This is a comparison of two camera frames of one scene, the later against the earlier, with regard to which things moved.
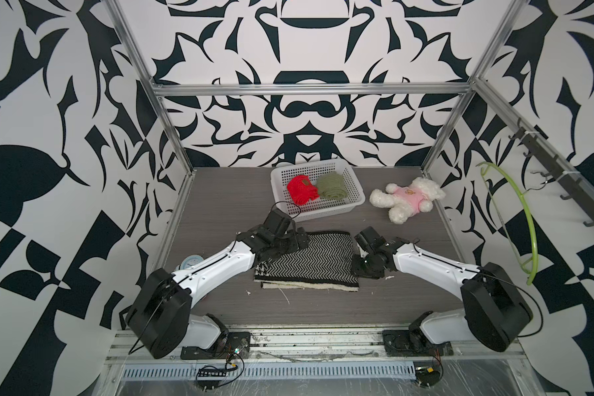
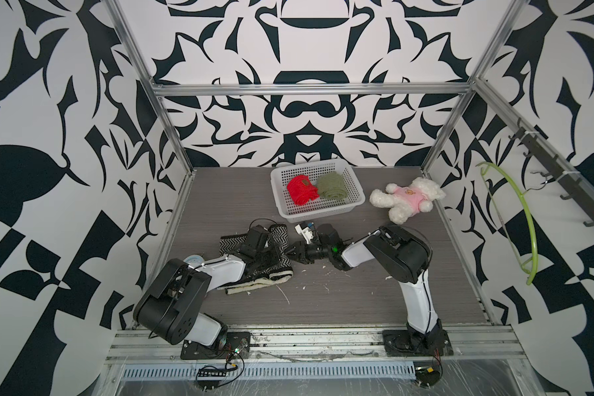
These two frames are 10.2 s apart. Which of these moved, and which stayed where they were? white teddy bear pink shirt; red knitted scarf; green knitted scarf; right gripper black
Moved: right gripper black
Stayed: green knitted scarf; white teddy bear pink shirt; red knitted scarf
